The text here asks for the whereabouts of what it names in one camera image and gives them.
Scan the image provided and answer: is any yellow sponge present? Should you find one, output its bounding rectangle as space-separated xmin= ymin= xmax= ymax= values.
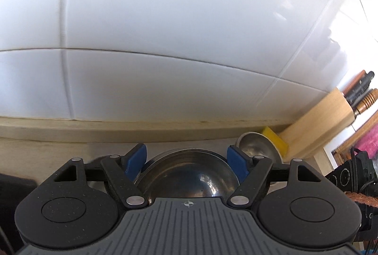
xmin=261 ymin=127 xmax=288 ymax=158

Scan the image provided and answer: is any large steel bowl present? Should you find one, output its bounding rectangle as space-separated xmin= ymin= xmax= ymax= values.
xmin=135 ymin=148 xmax=240 ymax=203

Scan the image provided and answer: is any brown wooden knife handle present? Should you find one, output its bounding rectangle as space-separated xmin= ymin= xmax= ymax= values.
xmin=354 ymin=88 xmax=378 ymax=117

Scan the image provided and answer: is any wooden knife block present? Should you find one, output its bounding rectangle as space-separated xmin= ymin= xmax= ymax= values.
xmin=279 ymin=88 xmax=355 ymax=162

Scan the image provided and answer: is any black knife handle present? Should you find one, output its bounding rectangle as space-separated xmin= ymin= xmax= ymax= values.
xmin=345 ymin=71 xmax=375 ymax=105

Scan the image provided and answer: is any wooden window frame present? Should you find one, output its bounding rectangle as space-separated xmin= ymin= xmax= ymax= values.
xmin=332 ymin=111 xmax=377 ymax=159

